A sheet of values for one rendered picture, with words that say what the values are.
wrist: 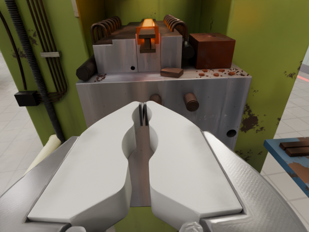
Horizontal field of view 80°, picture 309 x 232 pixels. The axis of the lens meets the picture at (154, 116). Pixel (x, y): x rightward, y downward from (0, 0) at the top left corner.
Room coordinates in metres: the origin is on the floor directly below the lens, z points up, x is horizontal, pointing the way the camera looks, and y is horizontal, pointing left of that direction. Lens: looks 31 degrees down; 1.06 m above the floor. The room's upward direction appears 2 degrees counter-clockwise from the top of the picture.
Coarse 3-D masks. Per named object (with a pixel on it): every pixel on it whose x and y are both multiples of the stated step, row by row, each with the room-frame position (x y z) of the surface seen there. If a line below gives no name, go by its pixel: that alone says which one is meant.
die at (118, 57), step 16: (128, 32) 0.54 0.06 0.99; (160, 32) 0.51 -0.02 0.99; (176, 32) 0.49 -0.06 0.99; (96, 48) 0.44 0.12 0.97; (112, 48) 0.44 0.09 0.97; (128, 48) 0.44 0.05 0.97; (160, 48) 0.45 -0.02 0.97; (176, 48) 0.44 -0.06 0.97; (96, 64) 0.44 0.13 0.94; (112, 64) 0.44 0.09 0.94; (128, 64) 0.44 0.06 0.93; (144, 64) 0.44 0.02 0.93; (160, 64) 0.44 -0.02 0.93; (176, 64) 0.44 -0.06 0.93
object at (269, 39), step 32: (224, 0) 0.63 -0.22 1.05; (256, 0) 0.58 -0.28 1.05; (288, 0) 0.58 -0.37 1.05; (224, 32) 0.60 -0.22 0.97; (256, 32) 0.58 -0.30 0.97; (288, 32) 0.58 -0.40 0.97; (256, 64) 0.58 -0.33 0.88; (288, 64) 0.58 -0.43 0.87; (256, 96) 0.58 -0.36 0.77; (288, 96) 0.58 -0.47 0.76; (256, 128) 0.58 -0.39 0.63; (256, 160) 0.58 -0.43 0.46
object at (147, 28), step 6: (144, 24) 0.54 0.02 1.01; (150, 24) 0.53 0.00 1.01; (138, 30) 0.42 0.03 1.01; (144, 30) 0.38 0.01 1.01; (150, 30) 0.38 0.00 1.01; (156, 30) 0.42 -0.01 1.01; (138, 36) 0.33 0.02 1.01; (144, 36) 0.33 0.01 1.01; (150, 36) 0.33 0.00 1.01; (156, 36) 0.42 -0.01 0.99; (138, 42) 0.42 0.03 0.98; (144, 42) 0.36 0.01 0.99; (150, 42) 0.36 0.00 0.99; (156, 42) 0.42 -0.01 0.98; (144, 48) 0.34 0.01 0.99; (150, 48) 0.34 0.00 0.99
